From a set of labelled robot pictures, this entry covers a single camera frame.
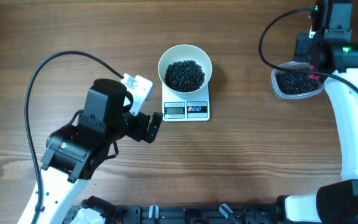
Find clear plastic bean container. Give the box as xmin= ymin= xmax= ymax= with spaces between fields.
xmin=271 ymin=69 xmax=324 ymax=100

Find white round bowl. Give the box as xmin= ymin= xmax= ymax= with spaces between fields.
xmin=157 ymin=44 xmax=213 ymax=92

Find pink measuring scoop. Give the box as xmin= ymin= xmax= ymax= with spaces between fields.
xmin=309 ymin=65 xmax=319 ymax=80

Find white digital kitchen scale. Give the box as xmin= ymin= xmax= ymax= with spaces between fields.
xmin=162 ymin=84 xmax=211 ymax=122

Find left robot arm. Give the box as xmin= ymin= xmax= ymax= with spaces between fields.
xmin=19 ymin=75 xmax=162 ymax=223

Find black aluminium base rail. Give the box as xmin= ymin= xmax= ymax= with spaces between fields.
xmin=63 ymin=195 xmax=323 ymax=224

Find black beans in bowl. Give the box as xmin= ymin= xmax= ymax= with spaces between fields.
xmin=163 ymin=60 xmax=205 ymax=92

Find left black camera cable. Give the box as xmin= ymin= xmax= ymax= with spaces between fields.
xmin=24 ymin=50 xmax=126 ymax=224

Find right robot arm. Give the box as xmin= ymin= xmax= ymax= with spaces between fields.
xmin=283 ymin=1 xmax=358 ymax=223

